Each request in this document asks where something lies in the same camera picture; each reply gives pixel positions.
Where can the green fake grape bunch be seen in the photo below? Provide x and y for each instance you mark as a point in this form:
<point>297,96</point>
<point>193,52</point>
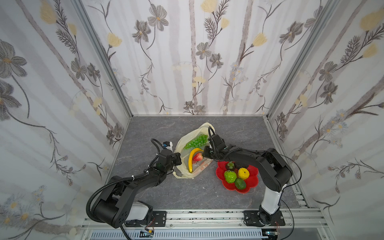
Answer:
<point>198,142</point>

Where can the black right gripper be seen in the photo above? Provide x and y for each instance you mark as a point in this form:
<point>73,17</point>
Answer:
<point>208,151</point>

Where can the red fake strawberry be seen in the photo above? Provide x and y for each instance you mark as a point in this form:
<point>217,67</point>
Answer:
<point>197,157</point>

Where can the aluminium frame post right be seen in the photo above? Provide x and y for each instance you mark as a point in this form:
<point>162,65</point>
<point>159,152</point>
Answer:
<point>314,35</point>

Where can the yellow fake banana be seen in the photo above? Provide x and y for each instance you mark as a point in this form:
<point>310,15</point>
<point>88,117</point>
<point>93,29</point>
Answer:
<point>190,164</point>

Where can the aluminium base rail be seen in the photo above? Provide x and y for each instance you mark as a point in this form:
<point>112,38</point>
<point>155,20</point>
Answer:
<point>293,224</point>

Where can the yellow fake lemon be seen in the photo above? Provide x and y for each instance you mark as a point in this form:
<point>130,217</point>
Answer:
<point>243,173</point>

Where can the dark purple fake mangosteen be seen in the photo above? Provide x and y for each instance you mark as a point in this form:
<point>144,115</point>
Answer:
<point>230,166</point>

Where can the red flower-shaped plastic plate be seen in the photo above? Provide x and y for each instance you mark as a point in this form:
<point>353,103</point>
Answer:
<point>251,182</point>

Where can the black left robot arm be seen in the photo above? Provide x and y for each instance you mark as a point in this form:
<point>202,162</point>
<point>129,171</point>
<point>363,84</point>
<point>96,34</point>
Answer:
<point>112,203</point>

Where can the aluminium frame post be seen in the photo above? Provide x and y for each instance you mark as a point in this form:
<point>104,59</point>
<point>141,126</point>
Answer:
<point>314,35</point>
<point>102,55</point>

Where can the green fake lime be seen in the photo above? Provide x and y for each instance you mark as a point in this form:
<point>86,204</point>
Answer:
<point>240,184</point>

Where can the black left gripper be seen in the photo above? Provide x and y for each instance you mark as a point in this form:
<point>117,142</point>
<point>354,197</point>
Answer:
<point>175,159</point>

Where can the pale yellow printed plastic bag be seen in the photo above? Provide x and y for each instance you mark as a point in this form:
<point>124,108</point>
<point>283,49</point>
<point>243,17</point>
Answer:
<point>181,171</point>

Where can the bright green bumpy fake fruit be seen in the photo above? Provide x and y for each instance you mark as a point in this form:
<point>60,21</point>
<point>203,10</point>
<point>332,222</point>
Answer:
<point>230,176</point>

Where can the aluminium frame post left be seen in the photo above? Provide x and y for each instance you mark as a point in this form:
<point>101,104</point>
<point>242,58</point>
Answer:
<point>102,55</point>

